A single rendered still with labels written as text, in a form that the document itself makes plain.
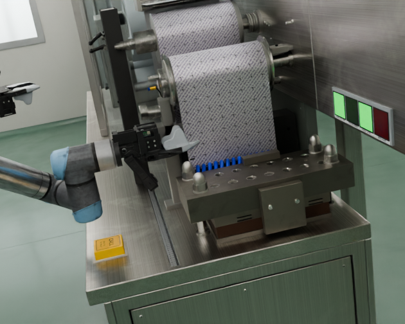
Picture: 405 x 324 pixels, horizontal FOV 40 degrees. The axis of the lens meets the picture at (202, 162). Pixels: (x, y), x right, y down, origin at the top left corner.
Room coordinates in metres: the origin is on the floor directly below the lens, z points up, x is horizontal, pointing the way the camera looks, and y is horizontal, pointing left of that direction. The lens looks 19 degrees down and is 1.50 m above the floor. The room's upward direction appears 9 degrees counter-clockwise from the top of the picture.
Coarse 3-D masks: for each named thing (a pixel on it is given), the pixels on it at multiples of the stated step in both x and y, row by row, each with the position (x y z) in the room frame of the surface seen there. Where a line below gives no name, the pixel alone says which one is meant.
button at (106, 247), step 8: (96, 240) 1.23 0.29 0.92; (104, 240) 1.22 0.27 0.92; (112, 240) 1.21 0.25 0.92; (120, 240) 1.21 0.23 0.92; (96, 248) 1.18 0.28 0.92; (104, 248) 1.18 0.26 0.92; (112, 248) 1.17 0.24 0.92; (120, 248) 1.18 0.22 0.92; (96, 256) 1.17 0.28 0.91; (104, 256) 1.17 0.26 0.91
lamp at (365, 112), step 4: (360, 104) 1.05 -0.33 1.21; (360, 108) 1.05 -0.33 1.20; (364, 108) 1.03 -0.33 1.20; (368, 108) 1.01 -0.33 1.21; (360, 112) 1.05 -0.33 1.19; (364, 112) 1.03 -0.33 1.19; (368, 112) 1.02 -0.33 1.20; (360, 116) 1.05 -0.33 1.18; (364, 116) 1.03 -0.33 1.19; (368, 116) 1.02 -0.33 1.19; (360, 120) 1.05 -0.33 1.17; (364, 120) 1.03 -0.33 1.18; (368, 120) 1.02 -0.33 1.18; (360, 124) 1.05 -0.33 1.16; (364, 124) 1.03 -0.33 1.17; (368, 124) 1.02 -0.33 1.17; (364, 128) 1.04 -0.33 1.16; (368, 128) 1.02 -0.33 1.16
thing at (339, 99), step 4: (336, 96) 1.16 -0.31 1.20; (340, 96) 1.14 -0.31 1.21; (336, 100) 1.16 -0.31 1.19; (340, 100) 1.14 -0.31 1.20; (336, 104) 1.16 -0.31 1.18; (340, 104) 1.14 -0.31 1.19; (336, 108) 1.16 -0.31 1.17; (340, 108) 1.14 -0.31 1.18; (344, 108) 1.12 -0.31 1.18; (336, 112) 1.17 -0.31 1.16; (340, 112) 1.14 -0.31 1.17; (344, 112) 1.13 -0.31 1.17; (344, 116) 1.13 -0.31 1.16
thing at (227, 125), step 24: (216, 96) 1.35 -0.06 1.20; (240, 96) 1.36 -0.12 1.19; (264, 96) 1.37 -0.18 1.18; (192, 120) 1.34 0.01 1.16; (216, 120) 1.35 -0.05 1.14; (240, 120) 1.36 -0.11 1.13; (264, 120) 1.37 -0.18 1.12; (216, 144) 1.35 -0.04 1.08; (240, 144) 1.36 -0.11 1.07; (264, 144) 1.37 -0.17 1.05
